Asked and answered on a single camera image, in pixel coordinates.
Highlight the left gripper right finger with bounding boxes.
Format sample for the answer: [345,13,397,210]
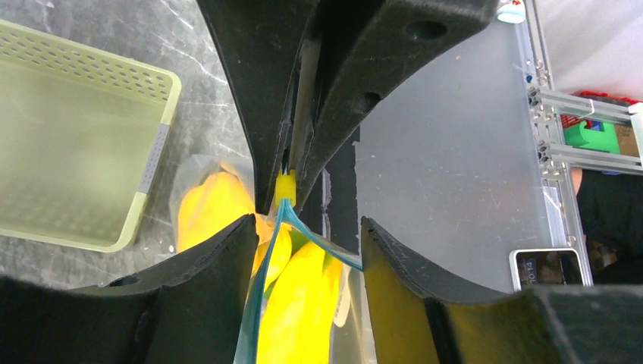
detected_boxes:
[361,218,642,363]

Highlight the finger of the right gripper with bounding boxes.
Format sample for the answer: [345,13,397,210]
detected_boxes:
[198,0,318,215]
[290,1,497,207]

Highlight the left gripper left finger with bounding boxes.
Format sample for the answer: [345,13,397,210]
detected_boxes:
[1,215,258,363]

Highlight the clear zip top bag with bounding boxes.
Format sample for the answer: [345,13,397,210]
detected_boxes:
[169,155,362,363]

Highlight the yellow bananas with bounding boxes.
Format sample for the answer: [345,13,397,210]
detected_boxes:
[256,223,343,363]

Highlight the yellow bell pepper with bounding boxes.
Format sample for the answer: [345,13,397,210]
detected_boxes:
[177,171,273,261]

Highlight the pale green perforated basket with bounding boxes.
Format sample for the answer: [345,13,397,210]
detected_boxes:
[1,21,182,253]

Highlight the smartphone with lit screen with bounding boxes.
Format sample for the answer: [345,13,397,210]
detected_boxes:
[509,248,593,291]

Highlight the green red toy blocks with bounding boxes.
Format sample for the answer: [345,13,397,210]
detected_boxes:
[560,89,641,157]

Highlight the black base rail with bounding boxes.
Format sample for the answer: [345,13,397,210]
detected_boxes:
[299,130,360,254]

